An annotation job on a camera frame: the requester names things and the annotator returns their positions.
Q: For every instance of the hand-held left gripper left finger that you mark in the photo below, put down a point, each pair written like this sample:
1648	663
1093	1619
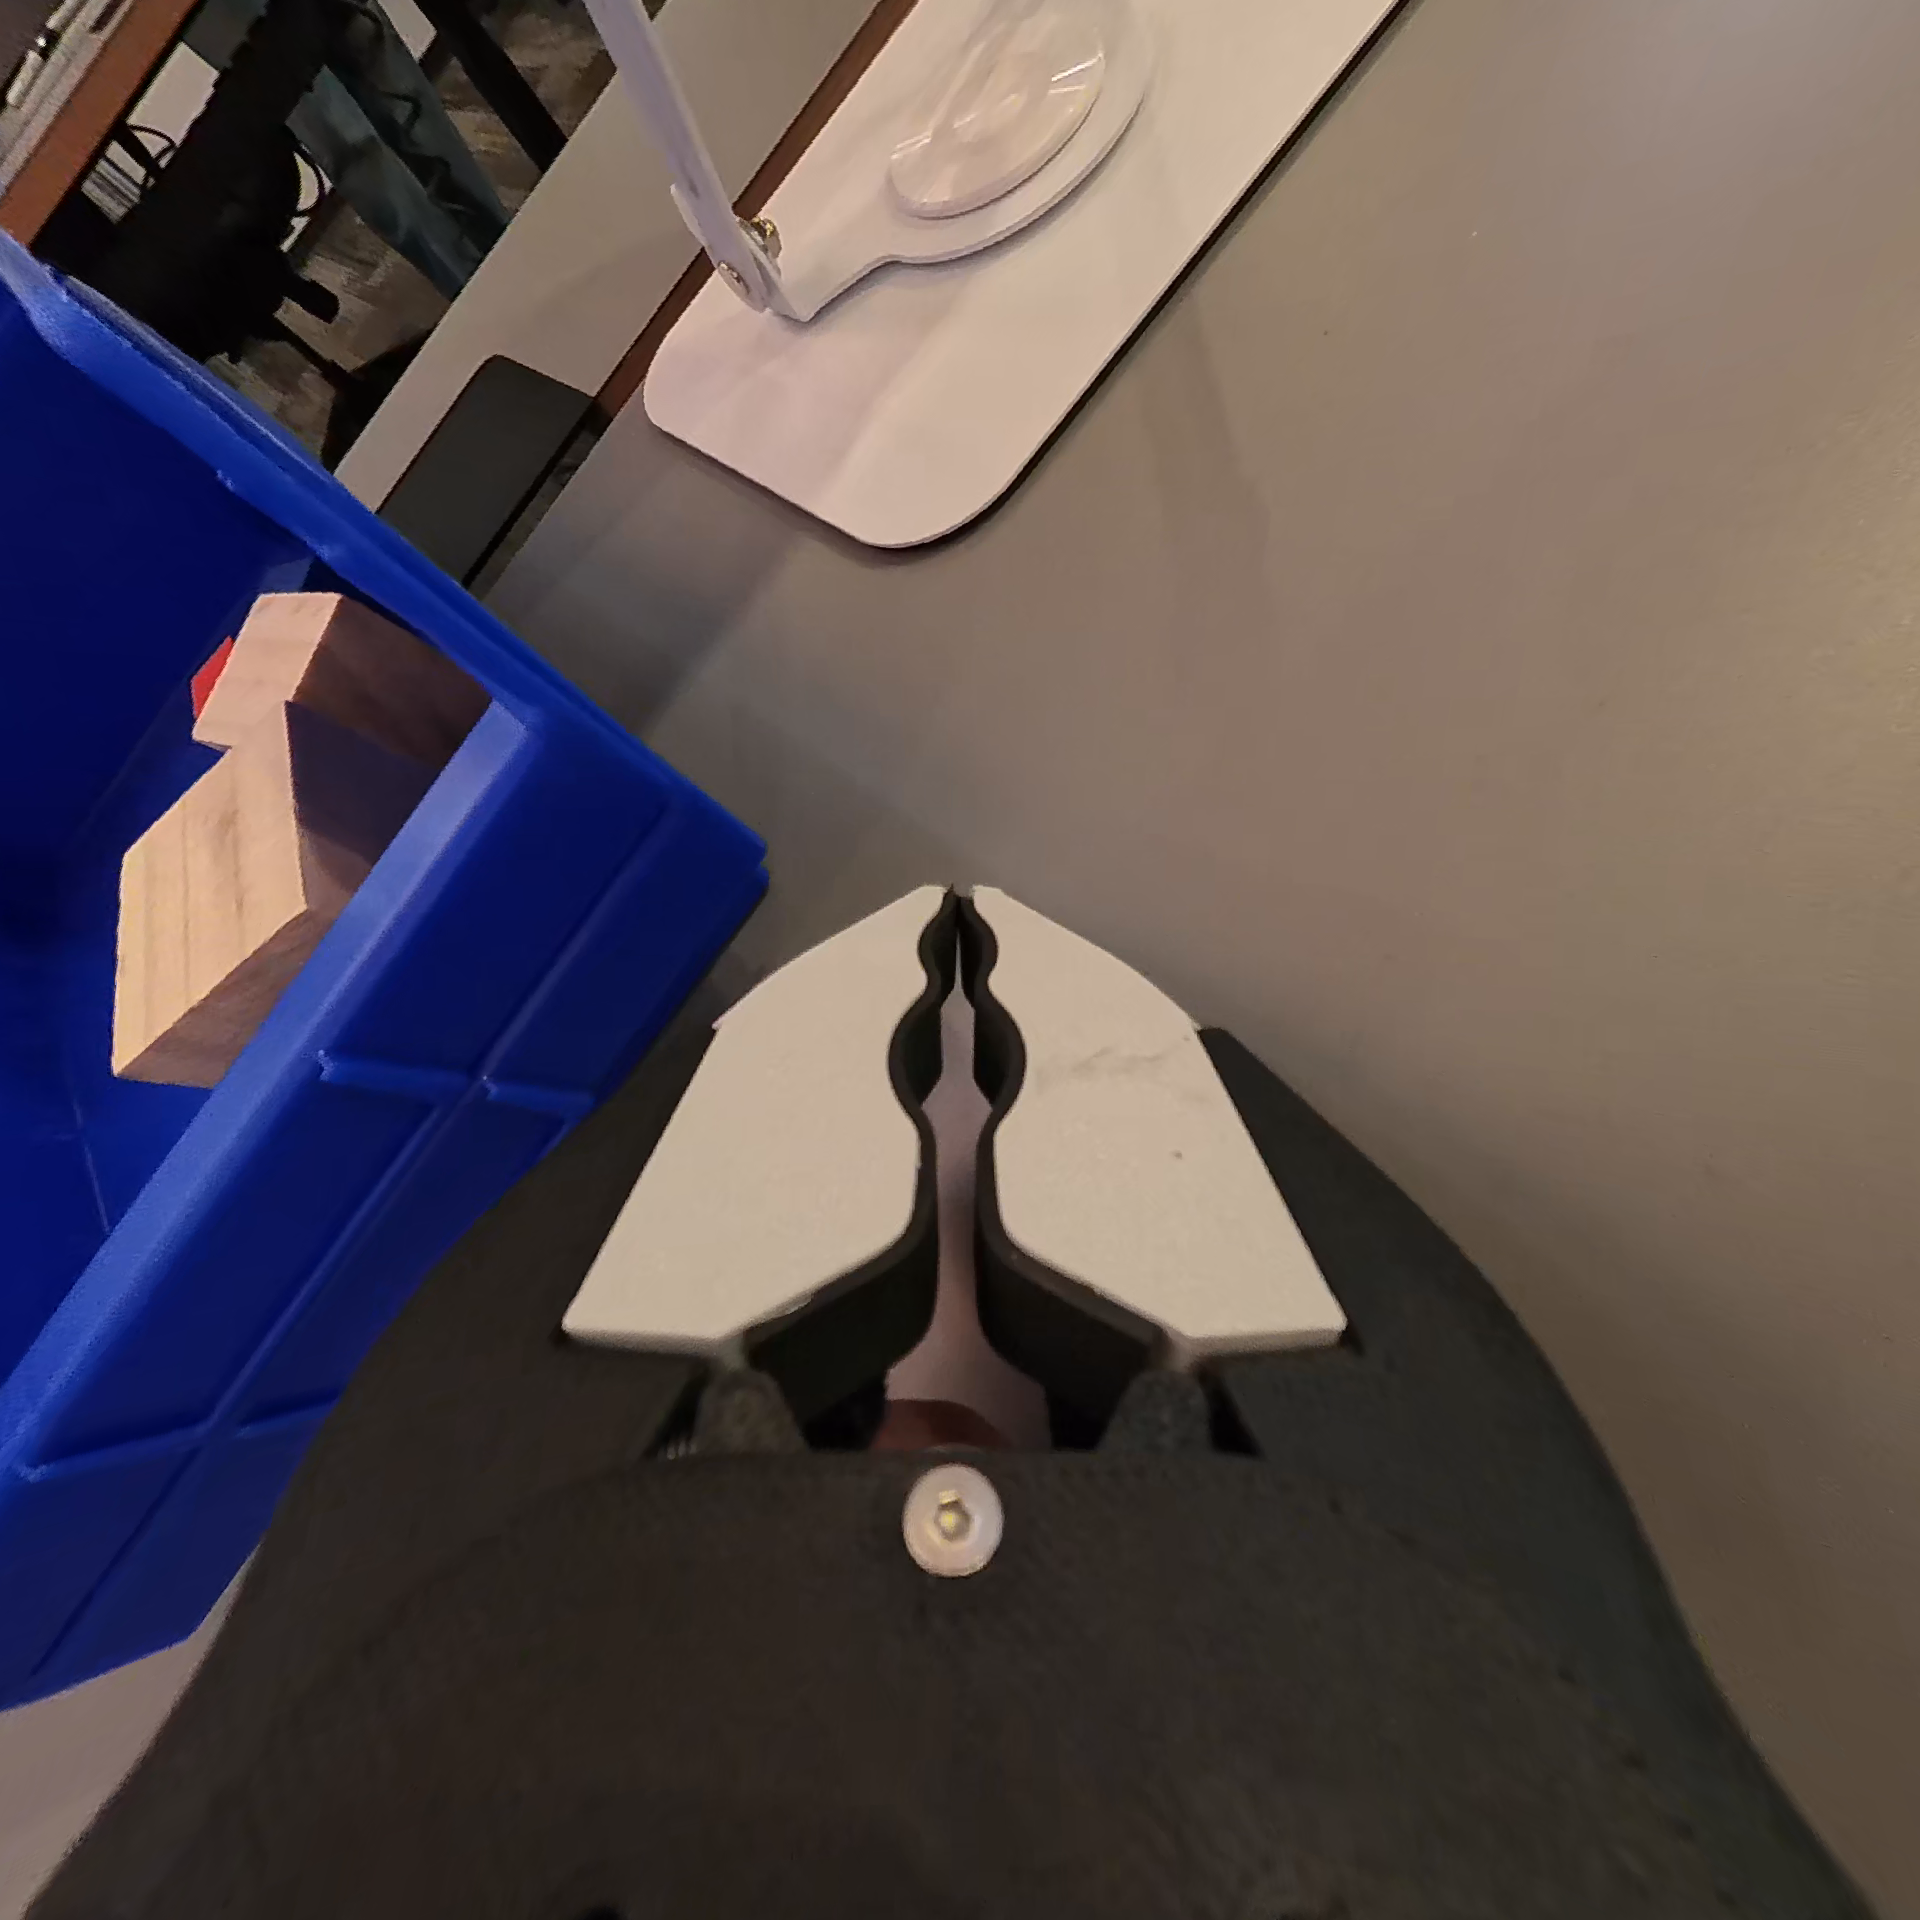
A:
751	1171

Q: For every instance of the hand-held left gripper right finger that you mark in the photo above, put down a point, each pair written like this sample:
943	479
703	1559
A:
1154	1185

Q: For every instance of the blue plastic bin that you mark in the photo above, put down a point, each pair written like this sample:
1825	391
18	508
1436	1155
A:
451	1200

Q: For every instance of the wooden cube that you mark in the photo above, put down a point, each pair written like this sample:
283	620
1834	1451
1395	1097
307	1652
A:
211	931
391	691

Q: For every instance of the red cube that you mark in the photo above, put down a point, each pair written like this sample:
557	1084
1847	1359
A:
218	673

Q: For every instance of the white desk stand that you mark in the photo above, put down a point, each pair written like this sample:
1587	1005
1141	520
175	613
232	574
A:
931	376

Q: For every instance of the black office chair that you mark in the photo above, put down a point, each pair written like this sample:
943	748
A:
211	225

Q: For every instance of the wooden desk with black legs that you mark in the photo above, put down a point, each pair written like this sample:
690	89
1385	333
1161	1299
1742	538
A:
75	105

